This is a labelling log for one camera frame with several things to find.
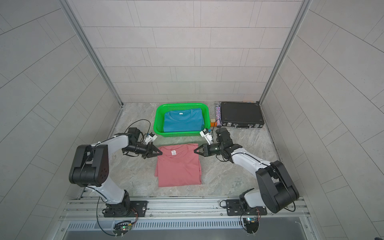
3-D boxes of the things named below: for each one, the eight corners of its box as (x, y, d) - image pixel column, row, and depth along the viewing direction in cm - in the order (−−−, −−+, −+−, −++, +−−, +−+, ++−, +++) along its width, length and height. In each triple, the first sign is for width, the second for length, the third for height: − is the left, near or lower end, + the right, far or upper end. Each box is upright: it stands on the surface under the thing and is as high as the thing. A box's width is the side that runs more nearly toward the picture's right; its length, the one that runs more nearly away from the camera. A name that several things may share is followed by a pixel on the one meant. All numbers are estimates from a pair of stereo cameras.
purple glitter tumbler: (216, 127, 105) (216, 124, 102) (215, 107, 116) (215, 105, 114) (221, 127, 105) (221, 124, 102) (220, 108, 116) (220, 105, 114)
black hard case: (222, 128, 103) (223, 124, 99) (219, 106, 116) (220, 101, 112) (262, 128, 103) (265, 124, 99) (255, 106, 116) (257, 101, 112)
